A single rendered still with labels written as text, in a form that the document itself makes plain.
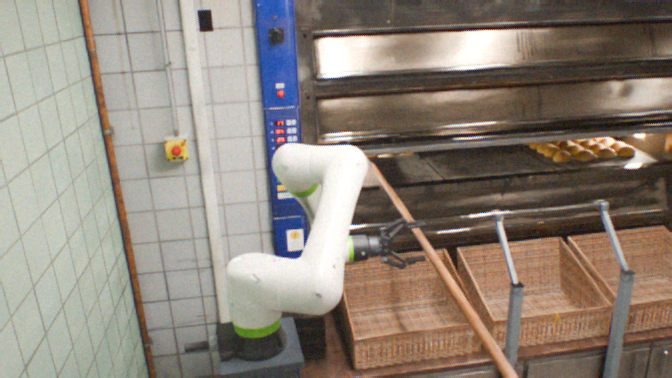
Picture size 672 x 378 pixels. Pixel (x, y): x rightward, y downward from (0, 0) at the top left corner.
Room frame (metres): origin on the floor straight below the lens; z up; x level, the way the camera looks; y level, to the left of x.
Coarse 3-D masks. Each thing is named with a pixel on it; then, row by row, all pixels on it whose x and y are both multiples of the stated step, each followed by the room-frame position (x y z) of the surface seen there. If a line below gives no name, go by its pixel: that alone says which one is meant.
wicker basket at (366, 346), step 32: (416, 256) 2.39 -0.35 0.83; (448, 256) 2.36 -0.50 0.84; (352, 288) 2.31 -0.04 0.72; (384, 288) 2.33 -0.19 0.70; (416, 288) 2.34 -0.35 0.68; (352, 320) 1.98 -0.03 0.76; (384, 320) 2.22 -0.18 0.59; (416, 320) 2.21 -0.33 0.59; (448, 320) 2.20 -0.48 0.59; (352, 352) 1.93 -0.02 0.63; (384, 352) 1.98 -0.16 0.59; (416, 352) 1.92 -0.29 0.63; (448, 352) 1.94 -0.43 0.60
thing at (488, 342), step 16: (384, 176) 2.51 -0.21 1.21; (400, 208) 2.11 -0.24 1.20; (432, 256) 1.67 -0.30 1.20; (448, 272) 1.56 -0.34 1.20; (448, 288) 1.48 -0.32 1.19; (464, 304) 1.37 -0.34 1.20; (480, 320) 1.29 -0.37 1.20; (480, 336) 1.22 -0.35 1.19; (496, 352) 1.14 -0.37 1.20; (512, 368) 1.08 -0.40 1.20
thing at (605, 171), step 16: (480, 176) 2.53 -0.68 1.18; (496, 176) 2.52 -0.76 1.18; (512, 176) 2.51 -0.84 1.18; (528, 176) 2.51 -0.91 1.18; (544, 176) 2.51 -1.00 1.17; (560, 176) 2.53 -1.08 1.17; (576, 176) 2.54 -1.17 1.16; (592, 176) 2.55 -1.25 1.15; (608, 176) 2.56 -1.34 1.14; (368, 192) 2.40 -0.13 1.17; (384, 192) 2.41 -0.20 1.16; (400, 192) 2.42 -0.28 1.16; (416, 192) 2.43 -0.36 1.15; (432, 192) 2.44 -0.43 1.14
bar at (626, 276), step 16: (528, 208) 2.12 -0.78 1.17; (544, 208) 2.12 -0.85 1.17; (560, 208) 2.13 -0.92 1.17; (576, 208) 2.14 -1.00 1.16; (592, 208) 2.15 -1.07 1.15; (608, 208) 2.15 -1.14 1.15; (368, 224) 2.02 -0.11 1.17; (384, 224) 2.03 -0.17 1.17; (496, 224) 2.08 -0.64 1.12; (608, 224) 2.10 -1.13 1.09; (512, 272) 1.92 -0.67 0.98; (624, 272) 1.94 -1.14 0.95; (512, 288) 1.88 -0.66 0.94; (624, 288) 1.93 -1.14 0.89; (512, 304) 1.87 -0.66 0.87; (624, 304) 1.93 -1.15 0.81; (512, 320) 1.86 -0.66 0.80; (624, 320) 1.93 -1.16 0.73; (512, 336) 1.86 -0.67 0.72; (512, 352) 1.87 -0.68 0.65; (608, 352) 1.96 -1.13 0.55; (608, 368) 1.94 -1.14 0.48
